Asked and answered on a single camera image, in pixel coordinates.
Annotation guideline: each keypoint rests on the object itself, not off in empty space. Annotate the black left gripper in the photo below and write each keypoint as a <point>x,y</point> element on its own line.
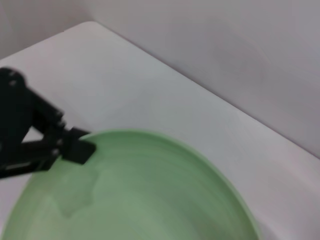
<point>12,112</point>

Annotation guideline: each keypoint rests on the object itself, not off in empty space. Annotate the green round plate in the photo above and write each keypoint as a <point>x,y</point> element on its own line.
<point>150,195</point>

